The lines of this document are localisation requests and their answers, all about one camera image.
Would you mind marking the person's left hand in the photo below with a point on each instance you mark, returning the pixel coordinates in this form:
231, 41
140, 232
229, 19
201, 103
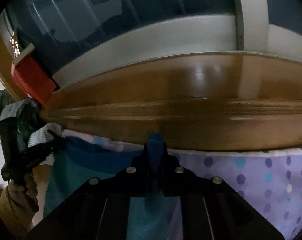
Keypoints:
28, 192

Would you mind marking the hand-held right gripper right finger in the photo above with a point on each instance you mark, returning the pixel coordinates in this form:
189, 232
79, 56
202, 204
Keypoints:
166, 172

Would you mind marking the blue patterned scarf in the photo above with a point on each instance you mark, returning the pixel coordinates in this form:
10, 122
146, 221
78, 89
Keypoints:
96, 175

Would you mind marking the wooden window casing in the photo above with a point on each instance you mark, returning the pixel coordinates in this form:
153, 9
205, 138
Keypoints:
178, 105

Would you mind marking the purple dotted mat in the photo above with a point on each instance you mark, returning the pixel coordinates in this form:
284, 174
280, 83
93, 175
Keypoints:
241, 180

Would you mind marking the large glass window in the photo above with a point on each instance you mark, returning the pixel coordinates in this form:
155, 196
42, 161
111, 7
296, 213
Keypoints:
141, 17

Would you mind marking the stack of dark folded clothes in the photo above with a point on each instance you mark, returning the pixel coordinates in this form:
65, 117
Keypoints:
13, 125

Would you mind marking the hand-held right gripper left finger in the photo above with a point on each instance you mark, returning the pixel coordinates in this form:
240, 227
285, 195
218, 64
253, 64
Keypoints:
146, 172

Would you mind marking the red cardboard box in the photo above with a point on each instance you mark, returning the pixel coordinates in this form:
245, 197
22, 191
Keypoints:
32, 80

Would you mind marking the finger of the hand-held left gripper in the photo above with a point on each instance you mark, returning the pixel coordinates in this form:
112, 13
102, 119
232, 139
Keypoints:
57, 140

